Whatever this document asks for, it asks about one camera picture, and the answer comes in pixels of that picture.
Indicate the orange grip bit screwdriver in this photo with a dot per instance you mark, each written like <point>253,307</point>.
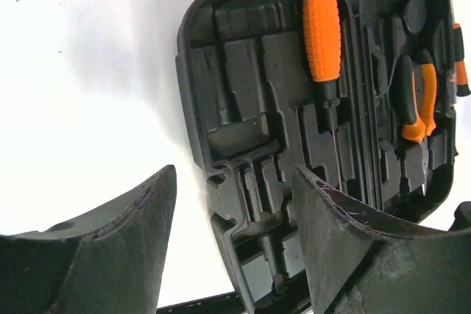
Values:
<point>322,39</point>

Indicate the orange handled needle-nose pliers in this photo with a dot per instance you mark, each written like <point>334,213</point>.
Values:
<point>416,88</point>

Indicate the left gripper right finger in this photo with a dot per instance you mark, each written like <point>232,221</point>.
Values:
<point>361,260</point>

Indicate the small orange black precision screwdriver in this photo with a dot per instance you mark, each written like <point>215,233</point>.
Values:
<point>462,86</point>

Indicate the black plastic tool case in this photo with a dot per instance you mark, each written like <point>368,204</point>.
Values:
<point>253,113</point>

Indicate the aluminium front frame rail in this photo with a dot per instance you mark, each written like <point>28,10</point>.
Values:
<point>226,303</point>

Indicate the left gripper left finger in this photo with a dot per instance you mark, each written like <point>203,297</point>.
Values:
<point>107,260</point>

